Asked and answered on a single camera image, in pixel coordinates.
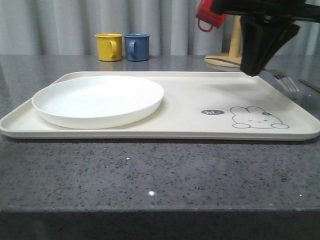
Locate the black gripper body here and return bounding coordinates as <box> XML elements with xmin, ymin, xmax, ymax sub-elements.
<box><xmin>211</xmin><ymin>0</ymin><xmax>320</xmax><ymax>23</ymax></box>

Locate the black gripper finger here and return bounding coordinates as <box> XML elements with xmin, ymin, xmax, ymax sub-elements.
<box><xmin>240</xmin><ymin>16</ymin><xmax>273</xmax><ymax>76</ymax></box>
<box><xmin>259</xmin><ymin>22</ymin><xmax>300</xmax><ymax>71</ymax></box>

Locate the silver metal fork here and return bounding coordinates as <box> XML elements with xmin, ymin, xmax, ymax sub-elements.
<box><xmin>263</xmin><ymin>69</ymin><xmax>300</xmax><ymax>93</ymax></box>

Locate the white round plate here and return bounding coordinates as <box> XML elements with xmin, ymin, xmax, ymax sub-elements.
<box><xmin>32</xmin><ymin>75</ymin><xmax>165</xmax><ymax>129</ymax></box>

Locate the wooden mug tree stand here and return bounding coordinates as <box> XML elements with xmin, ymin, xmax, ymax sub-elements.
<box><xmin>204</xmin><ymin>16</ymin><xmax>242</xmax><ymax>68</ymax></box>

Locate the red enamel mug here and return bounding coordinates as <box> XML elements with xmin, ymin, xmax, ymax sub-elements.
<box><xmin>195</xmin><ymin>0</ymin><xmax>227</xmax><ymax>33</ymax></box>

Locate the blue enamel mug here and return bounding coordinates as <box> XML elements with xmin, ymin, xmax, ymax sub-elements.
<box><xmin>124</xmin><ymin>33</ymin><xmax>150</xmax><ymax>62</ymax></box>

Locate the yellow enamel mug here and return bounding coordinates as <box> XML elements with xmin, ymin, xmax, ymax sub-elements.
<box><xmin>95</xmin><ymin>33</ymin><xmax>123</xmax><ymax>62</ymax></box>

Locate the grey pleated curtain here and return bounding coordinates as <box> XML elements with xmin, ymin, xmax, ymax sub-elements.
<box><xmin>0</xmin><ymin>0</ymin><xmax>234</xmax><ymax>56</ymax></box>

